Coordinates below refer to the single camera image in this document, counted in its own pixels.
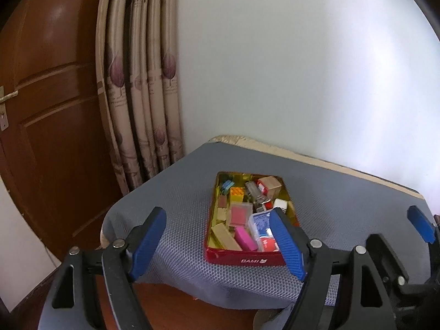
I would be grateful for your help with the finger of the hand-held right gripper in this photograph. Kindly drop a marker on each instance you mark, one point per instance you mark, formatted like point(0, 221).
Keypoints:
point(421, 225)
point(385, 252)

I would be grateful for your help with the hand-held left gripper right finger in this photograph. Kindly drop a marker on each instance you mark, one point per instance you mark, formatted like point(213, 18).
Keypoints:
point(287, 244)

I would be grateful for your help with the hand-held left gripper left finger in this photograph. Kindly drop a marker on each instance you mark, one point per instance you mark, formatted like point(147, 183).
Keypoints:
point(148, 244)

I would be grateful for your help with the clear plastic box blue label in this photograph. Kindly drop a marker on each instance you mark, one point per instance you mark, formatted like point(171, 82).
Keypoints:
point(261, 228)

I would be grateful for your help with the black white zigzag block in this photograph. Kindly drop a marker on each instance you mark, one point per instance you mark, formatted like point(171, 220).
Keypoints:
point(280, 204)

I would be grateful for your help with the pink block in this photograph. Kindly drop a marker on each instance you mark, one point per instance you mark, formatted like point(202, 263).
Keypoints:
point(245, 239)

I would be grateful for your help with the red tin box gold inside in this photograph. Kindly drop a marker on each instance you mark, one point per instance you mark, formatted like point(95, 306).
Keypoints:
point(240, 259)

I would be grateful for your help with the clear box red ink pad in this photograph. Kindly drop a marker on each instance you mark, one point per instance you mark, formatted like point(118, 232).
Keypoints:
point(240, 215)

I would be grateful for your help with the small brown cardboard box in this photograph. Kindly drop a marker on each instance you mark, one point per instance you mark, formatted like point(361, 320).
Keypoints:
point(271, 185)

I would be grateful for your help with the yellow red striped block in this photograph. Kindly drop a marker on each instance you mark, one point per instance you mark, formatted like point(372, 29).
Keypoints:
point(237, 194)

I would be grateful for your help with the beige patterned curtain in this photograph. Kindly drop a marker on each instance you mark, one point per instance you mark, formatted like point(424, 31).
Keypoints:
point(137, 92)

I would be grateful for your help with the brown wooden door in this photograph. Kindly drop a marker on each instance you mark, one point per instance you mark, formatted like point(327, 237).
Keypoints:
point(51, 127)

